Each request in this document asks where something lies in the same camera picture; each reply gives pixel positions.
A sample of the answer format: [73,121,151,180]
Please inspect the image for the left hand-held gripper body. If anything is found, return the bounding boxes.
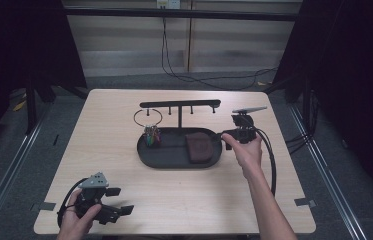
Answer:
[73,171,122,226]

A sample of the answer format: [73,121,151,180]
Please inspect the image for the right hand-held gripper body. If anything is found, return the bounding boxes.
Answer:
[229,105,269,145]

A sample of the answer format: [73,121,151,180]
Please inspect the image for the brown leather wallet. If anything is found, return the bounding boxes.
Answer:
[184,131,215,165]

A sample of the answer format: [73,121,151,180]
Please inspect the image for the black key rack with tray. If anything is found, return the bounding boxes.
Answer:
[136,98,224,170]

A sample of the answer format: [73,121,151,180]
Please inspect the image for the key bunch with coloured tags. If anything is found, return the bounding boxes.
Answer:
[132,107,164,148]

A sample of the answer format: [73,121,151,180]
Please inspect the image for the person's right hand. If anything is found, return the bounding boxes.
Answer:
[221,132,264,182]

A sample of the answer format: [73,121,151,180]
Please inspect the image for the person's left hand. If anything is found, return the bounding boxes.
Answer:
[56,189,103,240]

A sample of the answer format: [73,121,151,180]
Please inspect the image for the grey tape strip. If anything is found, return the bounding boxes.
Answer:
[30,201,57,212]
[293,197,317,208]

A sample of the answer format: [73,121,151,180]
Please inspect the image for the black metal stand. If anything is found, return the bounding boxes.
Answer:
[301,78,312,138]
[24,78,39,136]

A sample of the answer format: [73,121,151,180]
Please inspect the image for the yellow tape piece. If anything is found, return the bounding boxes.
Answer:
[12,99,28,113]

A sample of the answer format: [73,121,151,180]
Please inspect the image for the black curtain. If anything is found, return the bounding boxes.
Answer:
[0,0,88,168]
[267,0,373,209]

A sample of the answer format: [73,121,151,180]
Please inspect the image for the black horizontal bar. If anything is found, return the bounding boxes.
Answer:
[63,7,299,22]

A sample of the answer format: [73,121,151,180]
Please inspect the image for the left hand-held gripper cable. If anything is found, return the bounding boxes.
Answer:
[56,177,89,228]

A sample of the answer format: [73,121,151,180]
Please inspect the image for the hand-held gripper cable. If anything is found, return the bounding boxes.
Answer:
[56,177,89,228]
[245,114,278,198]

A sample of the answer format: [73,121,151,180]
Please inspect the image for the right hand-held gripper cable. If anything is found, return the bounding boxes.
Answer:
[245,114,278,198]

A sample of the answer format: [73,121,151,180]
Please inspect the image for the black floor cables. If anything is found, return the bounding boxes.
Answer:
[284,91,320,156]

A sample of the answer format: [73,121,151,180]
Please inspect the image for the black wall cable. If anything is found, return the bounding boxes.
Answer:
[160,16,279,92]

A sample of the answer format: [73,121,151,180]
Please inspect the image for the metal floor rail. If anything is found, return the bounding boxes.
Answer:
[287,103,372,240]
[0,101,53,240]

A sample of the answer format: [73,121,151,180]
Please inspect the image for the white wall outlet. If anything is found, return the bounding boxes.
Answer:
[156,0,182,10]

